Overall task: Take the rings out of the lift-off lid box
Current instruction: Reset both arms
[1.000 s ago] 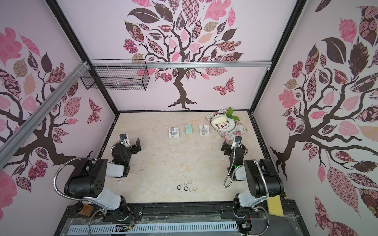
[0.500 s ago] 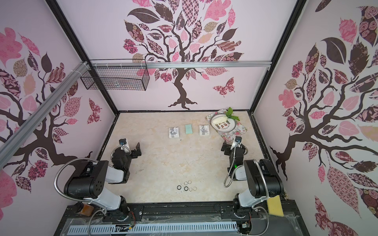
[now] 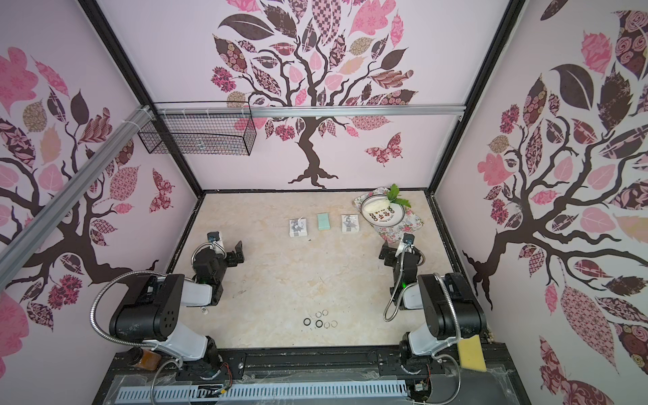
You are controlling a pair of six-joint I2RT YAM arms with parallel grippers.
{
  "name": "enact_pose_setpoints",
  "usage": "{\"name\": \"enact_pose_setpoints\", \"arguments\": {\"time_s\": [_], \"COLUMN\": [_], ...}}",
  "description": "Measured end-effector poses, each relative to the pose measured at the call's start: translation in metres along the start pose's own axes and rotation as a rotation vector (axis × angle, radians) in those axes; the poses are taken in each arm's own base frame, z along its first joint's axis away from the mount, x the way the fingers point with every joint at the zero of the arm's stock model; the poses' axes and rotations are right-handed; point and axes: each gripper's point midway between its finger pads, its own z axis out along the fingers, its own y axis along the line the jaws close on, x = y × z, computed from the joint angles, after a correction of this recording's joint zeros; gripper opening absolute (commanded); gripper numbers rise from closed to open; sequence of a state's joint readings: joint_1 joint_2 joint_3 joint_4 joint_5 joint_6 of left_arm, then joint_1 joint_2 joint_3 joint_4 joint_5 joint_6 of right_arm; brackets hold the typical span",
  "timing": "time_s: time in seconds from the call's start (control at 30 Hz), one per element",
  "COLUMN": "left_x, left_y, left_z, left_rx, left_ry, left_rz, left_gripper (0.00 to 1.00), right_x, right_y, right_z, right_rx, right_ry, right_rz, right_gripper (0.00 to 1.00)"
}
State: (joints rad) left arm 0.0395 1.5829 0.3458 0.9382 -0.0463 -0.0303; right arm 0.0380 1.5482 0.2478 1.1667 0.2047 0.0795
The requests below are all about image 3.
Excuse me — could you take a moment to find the white toy radish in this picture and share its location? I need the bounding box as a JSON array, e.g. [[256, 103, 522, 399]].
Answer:
[[363, 184, 411, 214]]

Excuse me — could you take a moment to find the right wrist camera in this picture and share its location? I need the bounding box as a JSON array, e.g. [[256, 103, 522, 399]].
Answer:
[[396, 233, 414, 257]]

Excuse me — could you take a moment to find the clear plastic ring bag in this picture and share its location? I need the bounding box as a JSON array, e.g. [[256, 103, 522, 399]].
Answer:
[[342, 214, 359, 233]]

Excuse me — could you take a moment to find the white slotted cable duct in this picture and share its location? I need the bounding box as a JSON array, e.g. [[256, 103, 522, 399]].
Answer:
[[112, 380, 408, 404]]

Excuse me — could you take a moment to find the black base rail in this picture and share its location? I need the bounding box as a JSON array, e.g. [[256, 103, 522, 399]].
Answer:
[[171, 343, 457, 386]]

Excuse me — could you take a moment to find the black corner frame post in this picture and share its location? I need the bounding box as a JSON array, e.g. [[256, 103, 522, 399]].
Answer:
[[427, 0, 528, 195]]

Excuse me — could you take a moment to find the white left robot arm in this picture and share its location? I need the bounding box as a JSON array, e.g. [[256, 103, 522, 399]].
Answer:
[[106, 239, 245, 364]]

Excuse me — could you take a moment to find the left metal conduit cable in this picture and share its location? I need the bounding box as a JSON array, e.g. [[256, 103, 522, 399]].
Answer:
[[89, 240, 226, 405]]

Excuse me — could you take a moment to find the mint green box lid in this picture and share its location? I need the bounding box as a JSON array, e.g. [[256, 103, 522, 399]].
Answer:
[[317, 213, 331, 231]]

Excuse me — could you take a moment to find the rear aluminium rail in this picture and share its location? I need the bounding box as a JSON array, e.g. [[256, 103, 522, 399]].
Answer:
[[156, 103, 466, 118]]

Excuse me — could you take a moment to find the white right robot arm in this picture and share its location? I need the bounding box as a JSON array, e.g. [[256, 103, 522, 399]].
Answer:
[[379, 234, 487, 376]]

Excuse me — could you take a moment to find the yellow sponge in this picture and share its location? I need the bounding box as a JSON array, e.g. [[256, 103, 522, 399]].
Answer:
[[457, 335, 487, 372]]

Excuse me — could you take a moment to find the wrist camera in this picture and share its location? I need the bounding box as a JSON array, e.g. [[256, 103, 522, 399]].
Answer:
[[207, 231, 224, 254], [396, 233, 414, 257]]

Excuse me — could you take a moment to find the black wire basket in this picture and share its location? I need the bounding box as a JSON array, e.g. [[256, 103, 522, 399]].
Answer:
[[138, 101, 258, 156]]

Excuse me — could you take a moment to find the white round printed plate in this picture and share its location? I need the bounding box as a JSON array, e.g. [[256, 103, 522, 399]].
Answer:
[[360, 194, 406, 227]]

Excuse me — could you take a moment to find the right metal conduit cable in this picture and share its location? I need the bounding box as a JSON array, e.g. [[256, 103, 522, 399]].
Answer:
[[383, 245, 462, 405]]

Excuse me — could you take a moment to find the left aluminium rail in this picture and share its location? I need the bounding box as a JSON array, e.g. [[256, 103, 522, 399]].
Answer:
[[1, 106, 154, 290]]

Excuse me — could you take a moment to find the aluminium rail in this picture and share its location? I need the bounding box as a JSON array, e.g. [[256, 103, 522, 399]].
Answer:
[[1, 106, 154, 290], [156, 103, 466, 118]]

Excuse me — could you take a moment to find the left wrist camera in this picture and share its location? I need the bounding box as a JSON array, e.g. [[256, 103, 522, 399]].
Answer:
[[207, 231, 224, 254]]

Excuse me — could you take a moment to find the brown bottle left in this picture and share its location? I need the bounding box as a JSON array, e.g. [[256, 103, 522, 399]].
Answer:
[[126, 347, 162, 371]]

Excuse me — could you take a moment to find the floral rectangular tray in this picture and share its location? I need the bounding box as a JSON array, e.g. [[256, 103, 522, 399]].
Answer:
[[352, 187, 425, 244]]

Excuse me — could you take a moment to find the metal conduit cable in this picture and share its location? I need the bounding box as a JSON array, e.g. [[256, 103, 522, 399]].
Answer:
[[383, 245, 462, 405], [89, 240, 226, 405]]

